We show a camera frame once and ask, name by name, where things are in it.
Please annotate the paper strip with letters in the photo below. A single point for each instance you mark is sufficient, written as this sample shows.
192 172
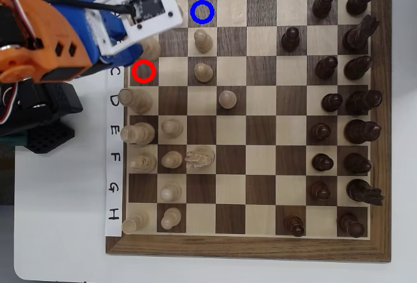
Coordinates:
114 113

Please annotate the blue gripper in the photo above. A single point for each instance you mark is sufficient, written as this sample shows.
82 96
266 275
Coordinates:
128 54

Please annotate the dark wooden queen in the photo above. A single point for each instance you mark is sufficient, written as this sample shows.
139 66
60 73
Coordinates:
361 102

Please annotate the green table clamp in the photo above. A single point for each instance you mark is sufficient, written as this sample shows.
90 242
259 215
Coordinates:
13 140

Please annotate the wooden chessboard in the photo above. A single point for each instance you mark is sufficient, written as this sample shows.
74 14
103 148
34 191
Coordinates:
260 129

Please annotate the dark wooden bishop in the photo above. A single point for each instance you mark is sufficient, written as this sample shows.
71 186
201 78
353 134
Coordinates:
356 163
356 68

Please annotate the light wooden rook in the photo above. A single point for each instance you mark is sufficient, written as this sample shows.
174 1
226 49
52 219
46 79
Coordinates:
135 221

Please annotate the dark wooden rook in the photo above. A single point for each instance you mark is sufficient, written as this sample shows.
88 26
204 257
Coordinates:
360 0
350 224

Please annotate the black and orange robot arm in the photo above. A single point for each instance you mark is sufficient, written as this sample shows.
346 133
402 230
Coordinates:
49 35

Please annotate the light wooden bishop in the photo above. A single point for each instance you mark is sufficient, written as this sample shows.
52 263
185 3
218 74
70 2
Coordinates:
152 47
145 163

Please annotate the dark wooden knight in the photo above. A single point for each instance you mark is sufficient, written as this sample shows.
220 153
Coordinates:
360 190
356 36

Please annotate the light wooden queen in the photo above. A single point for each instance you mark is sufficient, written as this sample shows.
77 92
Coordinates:
138 100

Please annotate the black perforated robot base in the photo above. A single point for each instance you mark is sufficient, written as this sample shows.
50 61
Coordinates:
49 139

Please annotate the light wooden king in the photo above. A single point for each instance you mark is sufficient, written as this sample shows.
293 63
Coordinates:
138 133

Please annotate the dark wooden pawn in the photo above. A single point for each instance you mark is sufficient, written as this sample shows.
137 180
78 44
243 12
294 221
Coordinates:
294 226
320 132
331 102
322 4
325 68
290 40
319 191
322 162

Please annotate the dark wooden king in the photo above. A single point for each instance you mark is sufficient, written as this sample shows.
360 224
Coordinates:
361 131

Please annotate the light wooden knight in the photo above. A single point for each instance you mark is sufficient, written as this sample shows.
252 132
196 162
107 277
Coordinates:
202 156

